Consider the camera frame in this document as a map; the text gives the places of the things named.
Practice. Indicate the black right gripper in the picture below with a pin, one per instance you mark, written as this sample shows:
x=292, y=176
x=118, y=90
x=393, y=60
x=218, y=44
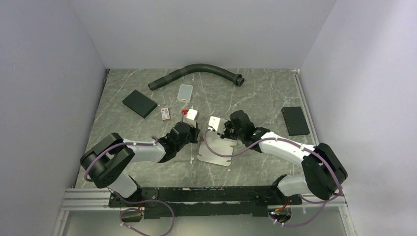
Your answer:
x=225, y=134

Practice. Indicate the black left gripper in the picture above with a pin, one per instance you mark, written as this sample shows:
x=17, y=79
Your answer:
x=196, y=132

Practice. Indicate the white cardboard box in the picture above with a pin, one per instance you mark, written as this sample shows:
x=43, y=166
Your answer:
x=218, y=145

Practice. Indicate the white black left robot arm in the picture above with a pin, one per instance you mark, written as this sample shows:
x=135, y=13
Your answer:
x=105, y=162

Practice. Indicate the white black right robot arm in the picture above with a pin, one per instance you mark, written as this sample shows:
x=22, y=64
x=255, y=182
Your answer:
x=322, y=172

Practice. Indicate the red white small card box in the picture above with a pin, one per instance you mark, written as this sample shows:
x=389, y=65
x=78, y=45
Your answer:
x=165, y=113

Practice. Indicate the black flat rectangular box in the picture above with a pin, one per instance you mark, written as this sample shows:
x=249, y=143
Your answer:
x=139, y=103

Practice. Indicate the clear white plastic case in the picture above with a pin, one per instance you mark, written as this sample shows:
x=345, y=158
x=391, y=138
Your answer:
x=185, y=93

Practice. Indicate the black mounting base rail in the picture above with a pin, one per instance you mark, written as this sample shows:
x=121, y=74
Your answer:
x=256, y=201

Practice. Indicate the aluminium frame rail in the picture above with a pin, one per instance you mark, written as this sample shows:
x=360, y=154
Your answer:
x=76, y=199

